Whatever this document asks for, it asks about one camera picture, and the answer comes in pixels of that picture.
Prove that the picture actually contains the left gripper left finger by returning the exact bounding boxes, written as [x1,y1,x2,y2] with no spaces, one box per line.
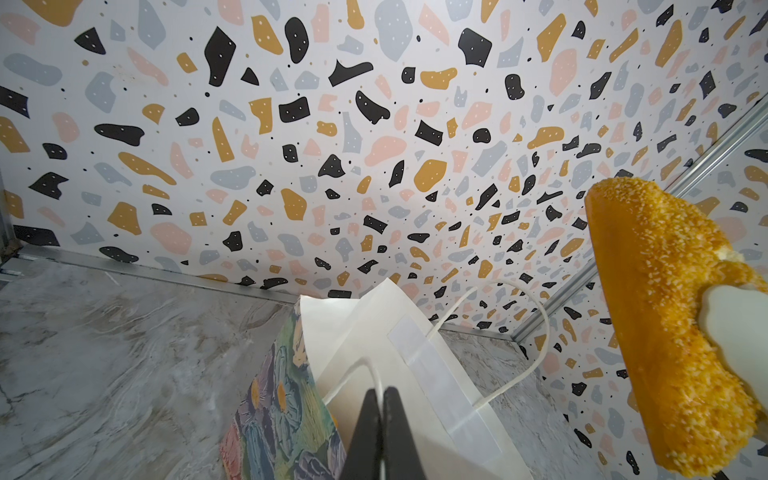
[339,389,383,480]

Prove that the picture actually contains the floral paper bag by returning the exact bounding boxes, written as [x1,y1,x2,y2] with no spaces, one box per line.
[220,280,530,479]

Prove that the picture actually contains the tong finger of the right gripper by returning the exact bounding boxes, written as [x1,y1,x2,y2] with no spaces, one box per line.
[698,285,767,411]

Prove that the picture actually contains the right corner aluminium post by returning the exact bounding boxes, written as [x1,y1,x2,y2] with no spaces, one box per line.
[511,95,768,343]

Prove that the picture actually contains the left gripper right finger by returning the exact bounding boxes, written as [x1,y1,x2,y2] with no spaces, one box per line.
[382,387,427,480]

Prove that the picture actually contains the large oval brown bread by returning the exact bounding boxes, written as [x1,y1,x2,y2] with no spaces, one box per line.
[585,177,767,478]

